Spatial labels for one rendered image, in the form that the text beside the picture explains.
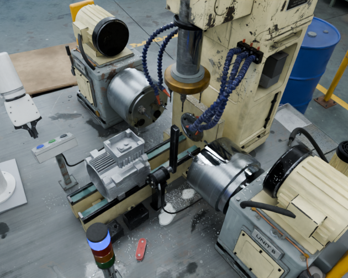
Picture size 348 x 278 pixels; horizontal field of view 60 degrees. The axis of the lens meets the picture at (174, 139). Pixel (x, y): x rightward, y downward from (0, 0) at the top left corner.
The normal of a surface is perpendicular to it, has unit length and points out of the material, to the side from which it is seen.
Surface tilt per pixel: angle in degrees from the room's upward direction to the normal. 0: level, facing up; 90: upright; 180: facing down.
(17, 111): 64
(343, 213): 41
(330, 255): 0
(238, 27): 90
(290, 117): 0
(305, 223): 90
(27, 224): 0
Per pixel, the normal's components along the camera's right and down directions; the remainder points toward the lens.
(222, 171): -0.37, -0.36
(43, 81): 0.04, -0.69
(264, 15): -0.77, 0.44
